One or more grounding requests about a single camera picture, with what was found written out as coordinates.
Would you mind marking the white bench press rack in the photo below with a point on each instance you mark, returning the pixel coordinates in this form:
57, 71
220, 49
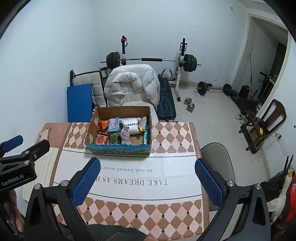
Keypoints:
181, 69

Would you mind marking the chrome dumbbell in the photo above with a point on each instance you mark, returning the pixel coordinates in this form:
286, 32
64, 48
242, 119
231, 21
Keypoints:
187, 100
191, 107

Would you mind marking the white soft packet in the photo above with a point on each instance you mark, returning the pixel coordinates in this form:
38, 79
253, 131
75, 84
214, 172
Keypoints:
131, 126

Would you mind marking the dark exercise equipment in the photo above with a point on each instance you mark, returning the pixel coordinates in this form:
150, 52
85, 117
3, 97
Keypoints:
263, 87

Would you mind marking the beige round-backed chair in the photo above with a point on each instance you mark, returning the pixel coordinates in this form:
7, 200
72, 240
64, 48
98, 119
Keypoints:
217, 157

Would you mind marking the white goose plush toy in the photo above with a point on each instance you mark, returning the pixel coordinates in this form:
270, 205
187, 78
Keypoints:
278, 204

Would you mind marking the cream ribbed placemat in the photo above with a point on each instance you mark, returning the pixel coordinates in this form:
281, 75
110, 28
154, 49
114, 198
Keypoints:
46, 166

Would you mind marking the small barbell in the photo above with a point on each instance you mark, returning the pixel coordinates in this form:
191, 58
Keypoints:
203, 88

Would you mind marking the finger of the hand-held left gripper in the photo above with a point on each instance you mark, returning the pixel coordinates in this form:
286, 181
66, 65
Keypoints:
37, 149
12, 141

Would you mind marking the black router antennas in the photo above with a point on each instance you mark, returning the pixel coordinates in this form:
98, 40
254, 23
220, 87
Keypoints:
288, 163

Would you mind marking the light blue cartoon packet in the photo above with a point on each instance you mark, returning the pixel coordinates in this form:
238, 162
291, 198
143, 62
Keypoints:
113, 124

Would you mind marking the black speaker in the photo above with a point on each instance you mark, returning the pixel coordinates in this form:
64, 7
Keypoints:
244, 91

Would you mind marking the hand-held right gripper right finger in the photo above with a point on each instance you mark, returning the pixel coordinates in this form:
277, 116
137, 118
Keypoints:
209, 183

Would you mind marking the silver and yellow packet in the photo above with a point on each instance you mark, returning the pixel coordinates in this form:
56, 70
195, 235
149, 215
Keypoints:
143, 122

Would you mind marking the cardboard scrap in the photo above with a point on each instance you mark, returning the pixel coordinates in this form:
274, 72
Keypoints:
44, 134

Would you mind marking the pinkish grey sock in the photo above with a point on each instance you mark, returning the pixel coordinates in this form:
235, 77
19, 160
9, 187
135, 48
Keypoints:
125, 135

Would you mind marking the barbell with black plates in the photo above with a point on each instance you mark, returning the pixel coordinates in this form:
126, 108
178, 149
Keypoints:
113, 60

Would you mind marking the long blue packet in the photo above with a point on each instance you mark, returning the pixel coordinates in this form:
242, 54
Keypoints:
146, 137

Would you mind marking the beige padded panel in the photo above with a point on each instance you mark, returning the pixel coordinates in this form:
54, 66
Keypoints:
96, 85

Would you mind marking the dark wooden chair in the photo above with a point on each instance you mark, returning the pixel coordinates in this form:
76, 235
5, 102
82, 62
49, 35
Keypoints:
261, 125

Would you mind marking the orange snack packet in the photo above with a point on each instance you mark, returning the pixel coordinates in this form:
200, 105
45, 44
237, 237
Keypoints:
103, 125

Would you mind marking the green snack packet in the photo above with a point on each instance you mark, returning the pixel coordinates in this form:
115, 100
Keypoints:
114, 138

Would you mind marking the red snack packet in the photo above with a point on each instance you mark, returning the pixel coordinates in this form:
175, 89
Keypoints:
102, 139

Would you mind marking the cardboard box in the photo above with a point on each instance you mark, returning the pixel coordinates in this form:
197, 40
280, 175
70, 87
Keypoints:
120, 150

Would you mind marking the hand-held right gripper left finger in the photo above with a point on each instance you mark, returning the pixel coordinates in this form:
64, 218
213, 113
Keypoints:
86, 179

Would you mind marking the person's dark clothing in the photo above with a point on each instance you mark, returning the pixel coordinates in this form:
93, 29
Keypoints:
115, 233

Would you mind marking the blue foam board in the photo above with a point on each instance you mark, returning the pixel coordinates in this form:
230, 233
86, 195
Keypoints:
78, 103

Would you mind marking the red plastic bag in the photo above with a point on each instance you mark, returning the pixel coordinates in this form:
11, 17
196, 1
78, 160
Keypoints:
291, 201

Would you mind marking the pair of white shoes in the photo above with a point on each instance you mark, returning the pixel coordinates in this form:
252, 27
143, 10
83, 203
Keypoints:
242, 118

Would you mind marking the white down jacket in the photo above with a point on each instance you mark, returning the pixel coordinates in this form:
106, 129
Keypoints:
131, 83

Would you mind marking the black weight bench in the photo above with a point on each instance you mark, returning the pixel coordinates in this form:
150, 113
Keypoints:
166, 102

